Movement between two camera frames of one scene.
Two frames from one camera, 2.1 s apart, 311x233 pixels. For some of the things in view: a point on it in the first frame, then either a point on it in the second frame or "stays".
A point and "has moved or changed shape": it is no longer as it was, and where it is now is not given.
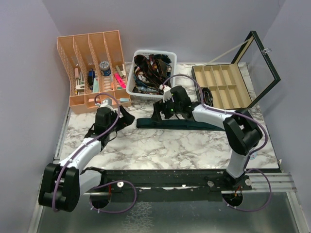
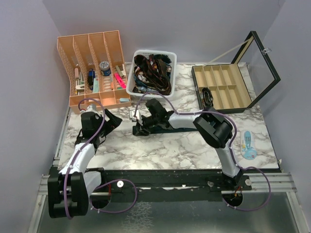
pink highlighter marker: x=121 y=82 stays
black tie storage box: x=241 y=84 stays
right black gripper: x=159 y=106 → x=141 y=127
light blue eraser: x=124 y=99 stays
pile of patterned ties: x=150 y=73 stays
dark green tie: x=173 y=123 has moved or changed shape
